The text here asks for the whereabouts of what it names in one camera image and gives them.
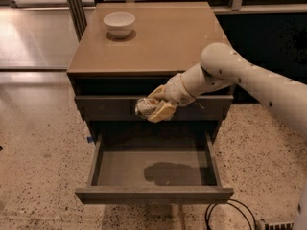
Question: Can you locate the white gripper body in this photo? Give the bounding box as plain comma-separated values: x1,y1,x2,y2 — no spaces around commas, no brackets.
163,73,195,106

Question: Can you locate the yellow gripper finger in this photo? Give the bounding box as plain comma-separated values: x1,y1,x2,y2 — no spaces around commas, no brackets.
148,85,165,100
148,101,177,123

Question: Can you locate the crushed 7up can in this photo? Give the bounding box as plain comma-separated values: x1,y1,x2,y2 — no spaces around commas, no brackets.
135,98,159,119

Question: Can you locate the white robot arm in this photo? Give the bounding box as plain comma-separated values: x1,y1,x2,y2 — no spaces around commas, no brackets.
148,43,307,137

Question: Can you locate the brown drawer cabinet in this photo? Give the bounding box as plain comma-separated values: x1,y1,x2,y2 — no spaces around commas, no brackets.
67,2,229,139

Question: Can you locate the blue tape piece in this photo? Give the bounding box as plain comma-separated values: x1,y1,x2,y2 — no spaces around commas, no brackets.
86,136,94,143

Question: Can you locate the white ceramic bowl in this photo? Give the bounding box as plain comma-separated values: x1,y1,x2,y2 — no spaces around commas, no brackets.
103,12,135,38

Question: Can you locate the grey power strip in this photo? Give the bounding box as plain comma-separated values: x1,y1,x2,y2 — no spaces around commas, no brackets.
256,219,294,230

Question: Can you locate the black cable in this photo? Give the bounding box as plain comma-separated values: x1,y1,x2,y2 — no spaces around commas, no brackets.
204,198,258,230

